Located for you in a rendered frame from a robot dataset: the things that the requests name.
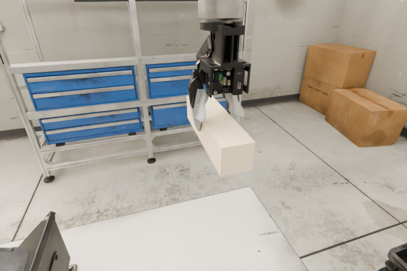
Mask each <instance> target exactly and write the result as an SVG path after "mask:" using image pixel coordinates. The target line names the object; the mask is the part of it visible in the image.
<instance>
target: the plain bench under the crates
mask: <svg viewBox="0 0 407 271"><path fill-rule="evenodd" d="M60 233H61V236H62V238H63V240H64V243H65V246H66V248H67V250H68V253H69V255H70V263H69V266H70V265H73V264H77V270H76V271H309V270H308V269H307V268H306V266H305V265H304V263H303V262H302V260H301V259H300V257H299V256H298V254H297V253H296V251H295V250H294V249H293V247H292V245H290V243H289V241H288V240H287V238H286V237H285V236H284V234H283V233H282V231H281V230H280V228H279V227H278V225H277V224H276V222H275V221H274V220H273V218H272V217H271V215H270V214H269V212H268V211H267V210H266V208H265V206H264V205H263V204H262V202H261V201H260V200H259V198H258V196H257V195H256V194H255V192H254V191H253V189H252V188H251V187H244V188H239V189H234V190H231V191H226V192H221V193H218V194H213V195H208V196H205V197H200V198H195V199H192V200H187V201H183V202H179V203H175V204H169V205H166V206H161V207H157V208H153V209H149V210H145V211H140V212H135V213H132V214H127V215H123V216H120V217H114V218H109V219H106V220H101V221H97V222H94V223H88V224H83V225H80V226H76V227H71V228H68V229H62V230H60Z"/></svg>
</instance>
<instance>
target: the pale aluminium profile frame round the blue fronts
mask: <svg viewBox="0 0 407 271"><path fill-rule="evenodd" d="M19 3H20V6H21V9H22V12H23V15H24V19H25V22H26V24H27V28H28V32H29V34H30V37H31V41H32V44H33V47H34V49H35V53H36V57H37V59H38V62H45V61H44V57H43V55H42V51H41V48H40V44H39V41H38V37H37V35H36V31H35V28H34V25H33V21H32V19H31V15H30V11H29V9H28V5H27V1H26V0H19ZM127 5H128V1H127ZM129 6H130V8H129ZM248 6H249V0H247V3H246V4H245V14H244V18H243V19H241V21H243V25H244V26H245V28H244V35H240V39H239V52H240V58H241V59H243V60H245V44H246V36H247V21H248ZM128 15H129V20H130V29H131V38H132V43H133V52H134V56H136V60H137V65H136V75H137V76H136V80H137V84H138V88H139V98H140V100H132V101H126V102H115V103H104V104H98V105H87V106H77V107H71V108H60V109H50V110H43V111H33V112H28V110H27V107H26V105H25V102H24V100H23V97H22V94H21V91H23V90H28V89H27V86H26V85H25V86H18V83H17V81H16V78H15V75H14V74H11V72H10V70H9V67H10V66H11V65H10V62H9V59H8V57H7V53H6V52H5V48H4V46H3V43H2V41H1V37H0V65H1V68H2V71H3V73H4V76H5V78H6V81H7V83H8V86H9V89H10V91H11V93H12V96H13V99H14V101H15V104H16V106H17V109H18V111H19V114H20V116H21V119H22V122H23V124H24V127H25V130H26V132H27V134H28V137H29V139H30V142H31V145H32V147H33V150H34V152H35V154H36V158H37V159H38V162H39V165H40V167H41V170H42V173H43V175H44V177H45V178H44V183H49V182H51V181H53V180H54V179H55V177H54V176H53V175H50V174H51V172H50V170H54V169H61V168H67V167H72V166H79V165H85V164H89V163H96V162H103V161H107V160H114V159H118V158H125V157H132V156H135V155H142V154H148V156H149V159H148V160H147V163H149V164H152V163H155V162H156V159H155V158H154V157H153V153H154V152H160V151H167V150H171V149H178V148H184V147H189V146H196V145H202V143H201V141H200V139H197V140H190V141H186V142H179V143H172V144H167V145H160V146H155V145H154V144H152V140H153V139H154V138H155V137H156V136H162V135H166V134H174V133H179V132H186V131H194V128H193V127H192V125H187V126H179V127H174V128H161V129H158V130H154V131H150V121H149V120H151V115H150V116H149V115H148V107H149V106H150V105H160V104H166V103H176V102H186V101H187V96H189V95H188V94H187V95H181V96H170V97H160V98H154V99H147V95H146V90H145V80H146V79H147V76H144V70H143V65H142V54H141V44H140V38H139V28H138V23H137V13H136V3H135V0H129V5H128ZM242 52H243V57H242ZM139 59H140V63H141V64H140V65H139ZM5 67H6V69H7V72H8V74H7V73H6V71H5ZM134 107H140V110H141V111H142V113H141V119H142V122H143V129H144V131H145V132H137V133H136V132H132V133H128V134H125V135H117V136H112V137H104V138H99V139H91V140H83V141H78V142H71V143H65V142H64V143H57V144H52V145H50V146H46V144H47V142H46V140H45V137H44V134H43V132H42V131H37V132H36V131H35V129H34V126H33V124H32V121H31V120H32V119H42V118H47V117H57V116H67V115H73V114H82V113H92V112H98V111H108V110H114V109H124V108H134ZM41 135H42V137H41V139H40V141H39V140H38V137H37V136H41ZM134 139H144V140H146V142H147V145H146V146H145V147H144V148H142V149H135V150H131V151H123V152H116V153H112V154H105V155H98V156H94V157H86V158H79V159H75V160H68V161H64V162H57V163H53V162H51V161H52V160H53V157H54V155H55V152H56V151H63V150H68V149H75V148H83V147H88V146H95V145H103V144H107V143H114V142H122V141H127V140H134ZM46 154H47V156H46V157H45V155H46Z"/></svg>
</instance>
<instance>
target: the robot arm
mask: <svg viewBox="0 0 407 271"><path fill-rule="evenodd" d="M246 3H247V0H198V17H199V18H201V19H202V20H201V21H200V29H201V30H205V31H210V35H208V37H207V38H206V40H205V42H204V43H203V45H202V46H201V48H200V50H199V51H198V53H197V54H196V60H197V62H196V65H197V70H193V73H192V76H191V79H190V81H189V84H188V95H189V100H190V106H191V113H192V116H193V122H194V124H195V126H196V128H197V130H198V131H200V129H201V126H202V123H203V122H204V121H205V118H206V111H205V104H206V103H207V101H208V98H209V97H210V98H212V95H218V94H222V95H223V97H224V98H225V100H226V109H227V112H228V114H229V115H230V116H231V117H232V118H233V119H234V120H236V118H237V116H241V117H243V116H244V110H243V108H242V106H241V104H240V103H239V95H241V94H242V92H243V91H244V92H246V93H247V94H248V92H249V84H250V72H251V63H249V62H247V61H245V60H243V59H241V58H239V57H238V56H239V38H240V35H244V28H245V26H244V25H243V21H241V19H243V18H244V14H245V4H246ZM245 71H247V72H248V76H247V85H245V84H244V78H245ZM203 84H204V85H205V87H206V89H204V85H203ZM28 258H29V250H28V249H23V248H20V247H0V271H25V268H26V266H27V263H28Z"/></svg>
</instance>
